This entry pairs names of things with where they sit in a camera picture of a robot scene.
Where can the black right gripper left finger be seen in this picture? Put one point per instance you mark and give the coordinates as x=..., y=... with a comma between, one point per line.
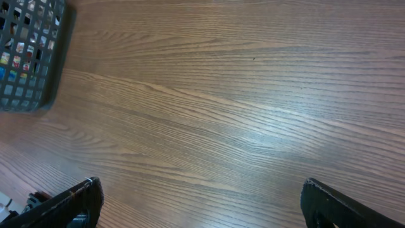
x=78, y=206

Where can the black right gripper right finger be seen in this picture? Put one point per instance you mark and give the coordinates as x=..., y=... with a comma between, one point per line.
x=323, y=206

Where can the green yellow candy bag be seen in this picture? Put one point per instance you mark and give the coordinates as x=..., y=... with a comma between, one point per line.
x=16, y=62

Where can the dark grey plastic basket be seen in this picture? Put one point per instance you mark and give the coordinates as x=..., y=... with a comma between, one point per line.
x=35, y=36

